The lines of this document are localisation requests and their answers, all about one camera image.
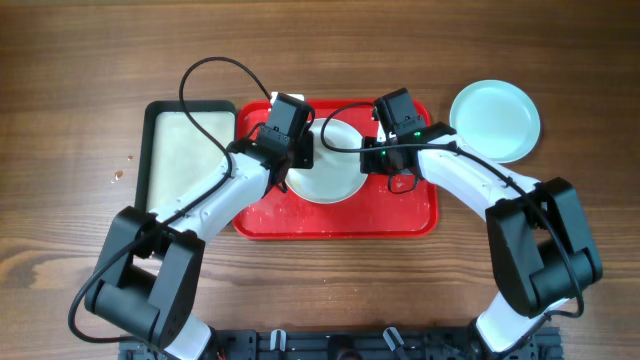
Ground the right black cable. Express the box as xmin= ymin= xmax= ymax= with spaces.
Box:
xmin=319 ymin=101 xmax=585 ymax=351

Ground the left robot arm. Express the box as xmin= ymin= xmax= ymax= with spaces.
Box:
xmin=74 ymin=94 xmax=315 ymax=359

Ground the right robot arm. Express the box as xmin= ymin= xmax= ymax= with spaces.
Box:
xmin=361 ymin=88 xmax=603 ymax=359

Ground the white plate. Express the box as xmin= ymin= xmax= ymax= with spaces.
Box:
xmin=285 ymin=118 xmax=367 ymax=204

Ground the mint green plate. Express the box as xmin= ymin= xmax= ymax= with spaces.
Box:
xmin=449 ymin=80 xmax=541 ymax=163

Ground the black water basin tray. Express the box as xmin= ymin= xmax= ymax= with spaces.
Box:
xmin=134 ymin=100 xmax=236 ymax=211

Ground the red plastic tray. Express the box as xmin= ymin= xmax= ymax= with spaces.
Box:
xmin=232 ymin=98 xmax=440 ymax=241

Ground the left black cable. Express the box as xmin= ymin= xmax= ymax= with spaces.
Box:
xmin=67 ymin=56 xmax=274 ymax=346

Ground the black cable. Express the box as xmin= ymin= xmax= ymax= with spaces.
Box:
xmin=67 ymin=56 xmax=274 ymax=346
xmin=319 ymin=101 xmax=585 ymax=351

